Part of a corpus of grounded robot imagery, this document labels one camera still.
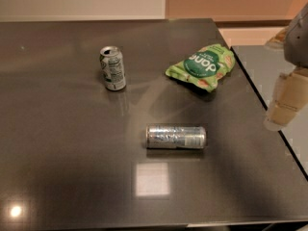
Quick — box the tan taped gripper finger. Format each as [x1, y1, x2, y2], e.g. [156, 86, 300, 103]
[264, 66, 308, 131]

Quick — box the silver redbull can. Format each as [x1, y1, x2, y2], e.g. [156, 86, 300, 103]
[145, 124, 207, 149]

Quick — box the green white soda can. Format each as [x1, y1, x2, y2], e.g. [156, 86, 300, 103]
[100, 46, 126, 91]

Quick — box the grey side table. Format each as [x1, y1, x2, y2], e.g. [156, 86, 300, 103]
[231, 45, 308, 177]

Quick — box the green chip bag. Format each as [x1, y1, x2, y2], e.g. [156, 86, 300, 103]
[166, 44, 235, 92]

